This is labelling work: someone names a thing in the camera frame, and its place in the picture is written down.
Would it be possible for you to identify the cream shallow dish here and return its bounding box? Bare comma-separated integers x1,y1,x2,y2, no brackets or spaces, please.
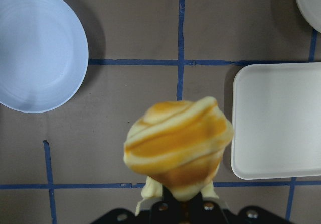
296,0,320,33

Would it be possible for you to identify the blue plate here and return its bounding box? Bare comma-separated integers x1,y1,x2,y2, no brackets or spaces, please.
1,0,89,113

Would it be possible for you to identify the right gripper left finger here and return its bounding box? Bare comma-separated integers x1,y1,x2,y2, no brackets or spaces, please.
149,186,186,224

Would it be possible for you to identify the white rectangular tray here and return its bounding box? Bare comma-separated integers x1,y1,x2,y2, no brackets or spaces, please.
231,62,320,180

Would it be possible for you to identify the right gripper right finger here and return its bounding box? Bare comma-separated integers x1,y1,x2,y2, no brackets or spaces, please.
187,193,229,224

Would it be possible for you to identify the orange striped bread roll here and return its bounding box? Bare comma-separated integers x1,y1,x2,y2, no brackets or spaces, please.
123,96,234,212

